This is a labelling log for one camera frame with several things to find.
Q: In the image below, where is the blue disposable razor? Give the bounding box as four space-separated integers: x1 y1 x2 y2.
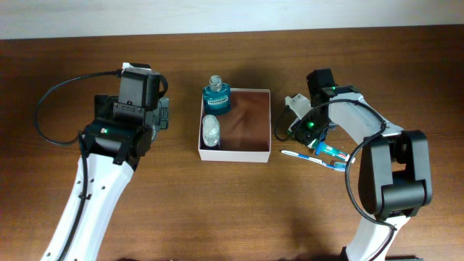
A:
315 126 336 157

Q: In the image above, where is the green toothpaste tube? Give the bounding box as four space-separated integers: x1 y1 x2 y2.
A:
320 143 350 162

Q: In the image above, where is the blue white toothbrush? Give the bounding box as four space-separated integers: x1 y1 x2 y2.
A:
281 150 347 172

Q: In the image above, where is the teal mouthwash bottle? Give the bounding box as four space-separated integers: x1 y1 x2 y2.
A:
202 75 231 115

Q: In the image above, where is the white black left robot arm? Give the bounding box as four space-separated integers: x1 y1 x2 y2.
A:
42 62 169 260

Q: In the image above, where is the white square cardboard box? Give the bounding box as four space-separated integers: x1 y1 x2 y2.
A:
198 88 272 163

